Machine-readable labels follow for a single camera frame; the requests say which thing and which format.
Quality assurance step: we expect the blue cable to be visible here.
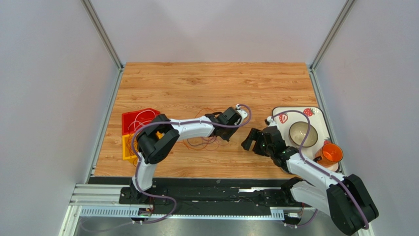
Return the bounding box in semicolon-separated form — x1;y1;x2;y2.
186;136;218;148

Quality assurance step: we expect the pink cable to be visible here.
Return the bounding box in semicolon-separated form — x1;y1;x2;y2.
188;136;227;152

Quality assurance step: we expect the white cable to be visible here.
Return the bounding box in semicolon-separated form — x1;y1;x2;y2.
127;109;157;132

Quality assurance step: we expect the red cable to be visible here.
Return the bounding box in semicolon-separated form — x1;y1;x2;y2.
126;131;142;168

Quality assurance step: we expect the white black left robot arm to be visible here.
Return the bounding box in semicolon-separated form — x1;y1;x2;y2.
131;104;252;193

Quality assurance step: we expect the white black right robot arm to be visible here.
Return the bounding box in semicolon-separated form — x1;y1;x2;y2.
241;116;379;236

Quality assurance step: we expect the beige ceramic bowl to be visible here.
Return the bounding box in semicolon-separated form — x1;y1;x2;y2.
289;121;319;148

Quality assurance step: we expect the strawberry pattern tray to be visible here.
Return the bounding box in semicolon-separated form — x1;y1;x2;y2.
267;107;339;176

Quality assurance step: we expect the orange round object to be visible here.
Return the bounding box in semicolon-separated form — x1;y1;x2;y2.
313;143;344;167

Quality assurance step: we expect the red plastic bin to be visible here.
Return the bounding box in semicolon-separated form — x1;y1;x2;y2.
121;108;160;135

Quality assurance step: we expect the yellow plastic bin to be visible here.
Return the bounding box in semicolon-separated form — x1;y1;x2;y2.
122;134;138;164

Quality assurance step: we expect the purple right arm hose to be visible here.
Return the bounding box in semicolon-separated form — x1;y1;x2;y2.
270;109;370;230

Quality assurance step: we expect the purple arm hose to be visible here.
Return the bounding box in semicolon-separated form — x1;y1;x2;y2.
130;104;253;227
270;109;370;230

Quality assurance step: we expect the purple left arm hose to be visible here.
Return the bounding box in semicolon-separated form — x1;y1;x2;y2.
130;104;253;227

